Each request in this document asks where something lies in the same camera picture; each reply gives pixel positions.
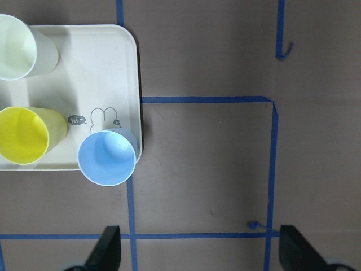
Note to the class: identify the blue plastic cup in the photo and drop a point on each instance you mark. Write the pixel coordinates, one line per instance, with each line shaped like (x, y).
(108, 157)

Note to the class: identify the yellow plastic cup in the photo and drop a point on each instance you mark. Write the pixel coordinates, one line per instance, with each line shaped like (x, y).
(29, 133)

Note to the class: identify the cream plastic tray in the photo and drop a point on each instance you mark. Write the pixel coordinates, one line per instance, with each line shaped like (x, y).
(95, 86)

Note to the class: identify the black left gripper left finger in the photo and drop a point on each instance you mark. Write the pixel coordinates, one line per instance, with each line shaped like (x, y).
(106, 254)

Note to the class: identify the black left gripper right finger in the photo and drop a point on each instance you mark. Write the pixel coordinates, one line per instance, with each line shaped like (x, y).
(296, 253)

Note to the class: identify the pale green plastic cup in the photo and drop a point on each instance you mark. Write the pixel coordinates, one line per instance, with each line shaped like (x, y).
(25, 52)

